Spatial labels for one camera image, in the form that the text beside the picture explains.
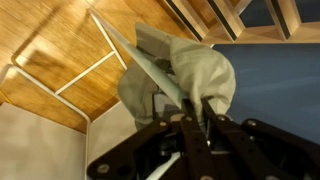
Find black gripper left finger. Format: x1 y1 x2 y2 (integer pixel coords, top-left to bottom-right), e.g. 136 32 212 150
86 98 218 180

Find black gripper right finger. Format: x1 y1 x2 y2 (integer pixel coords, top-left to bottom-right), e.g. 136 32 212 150
200 97 320 180

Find khaki baseball cap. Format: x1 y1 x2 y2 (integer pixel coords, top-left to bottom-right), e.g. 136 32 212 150
117 21 237 131

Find white metal clothes rack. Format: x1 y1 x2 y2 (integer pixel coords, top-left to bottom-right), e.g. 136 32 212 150
0 8 188 180

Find wooden shelf unit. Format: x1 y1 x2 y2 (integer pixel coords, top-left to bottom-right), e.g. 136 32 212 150
164 0 320 45

